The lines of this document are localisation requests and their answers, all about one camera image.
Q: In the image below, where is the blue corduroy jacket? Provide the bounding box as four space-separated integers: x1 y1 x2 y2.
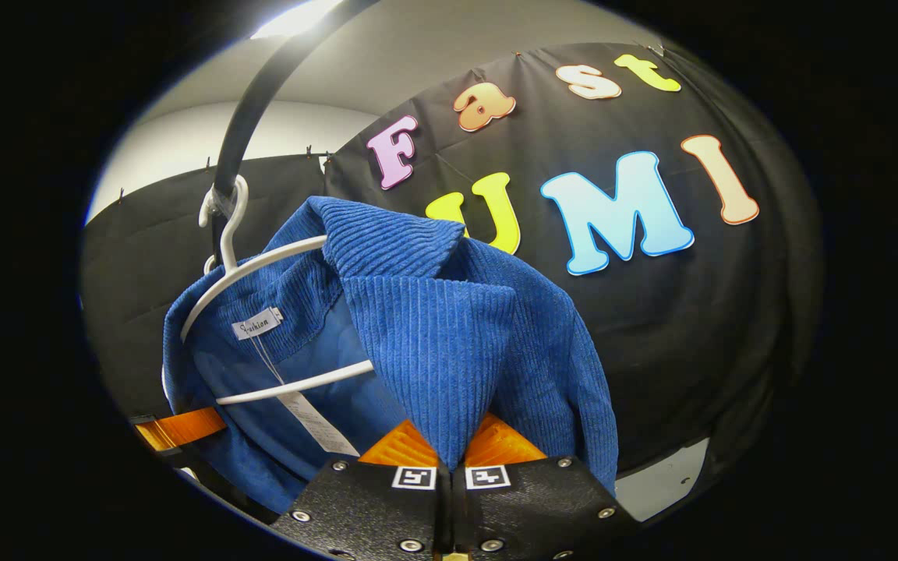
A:
162 196 620 515

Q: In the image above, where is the white plastic hanger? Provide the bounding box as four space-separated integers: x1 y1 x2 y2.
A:
161 175 376 406

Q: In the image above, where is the black backdrop cloth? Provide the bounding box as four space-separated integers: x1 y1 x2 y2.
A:
81 43 824 476

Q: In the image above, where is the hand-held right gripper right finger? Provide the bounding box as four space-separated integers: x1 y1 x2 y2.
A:
453 413 641 561

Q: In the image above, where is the black metal clothes rack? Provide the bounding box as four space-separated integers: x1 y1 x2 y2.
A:
211 0 380 258

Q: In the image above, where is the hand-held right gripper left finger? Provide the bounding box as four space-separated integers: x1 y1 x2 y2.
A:
270 421 450 561

